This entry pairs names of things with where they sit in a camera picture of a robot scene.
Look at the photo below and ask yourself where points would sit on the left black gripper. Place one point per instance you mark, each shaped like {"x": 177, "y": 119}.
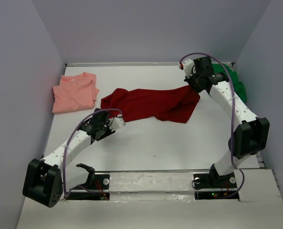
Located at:
{"x": 105, "y": 134}

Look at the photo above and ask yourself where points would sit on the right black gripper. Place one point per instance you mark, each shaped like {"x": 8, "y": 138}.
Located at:
{"x": 194, "y": 83}

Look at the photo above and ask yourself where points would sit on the dark red t shirt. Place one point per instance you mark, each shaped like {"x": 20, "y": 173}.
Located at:
{"x": 176, "y": 105}

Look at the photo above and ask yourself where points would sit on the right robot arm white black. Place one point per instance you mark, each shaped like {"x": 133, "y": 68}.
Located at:
{"x": 249, "y": 132}

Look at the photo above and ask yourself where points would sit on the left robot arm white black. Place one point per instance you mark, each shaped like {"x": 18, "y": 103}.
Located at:
{"x": 46, "y": 180}

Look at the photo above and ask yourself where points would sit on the crumpled green t shirt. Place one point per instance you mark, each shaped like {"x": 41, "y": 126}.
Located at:
{"x": 237, "y": 84}

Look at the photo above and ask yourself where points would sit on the folded pink t shirt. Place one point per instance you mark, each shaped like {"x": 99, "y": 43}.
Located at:
{"x": 75, "y": 93}

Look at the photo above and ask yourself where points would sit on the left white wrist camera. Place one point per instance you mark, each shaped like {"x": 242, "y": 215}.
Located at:
{"x": 116, "y": 122}

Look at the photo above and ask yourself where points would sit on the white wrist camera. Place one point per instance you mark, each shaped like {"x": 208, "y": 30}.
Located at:
{"x": 116, "y": 122}
{"x": 188, "y": 67}

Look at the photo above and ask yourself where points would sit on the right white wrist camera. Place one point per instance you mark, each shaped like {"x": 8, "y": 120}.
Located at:
{"x": 188, "y": 67}

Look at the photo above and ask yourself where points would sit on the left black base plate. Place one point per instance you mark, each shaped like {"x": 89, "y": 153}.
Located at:
{"x": 97, "y": 190}

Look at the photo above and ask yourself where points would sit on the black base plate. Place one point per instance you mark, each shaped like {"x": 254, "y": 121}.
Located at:
{"x": 97, "y": 190}
{"x": 212, "y": 187}

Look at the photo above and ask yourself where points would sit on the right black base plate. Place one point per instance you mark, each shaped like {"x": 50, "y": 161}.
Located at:
{"x": 212, "y": 187}

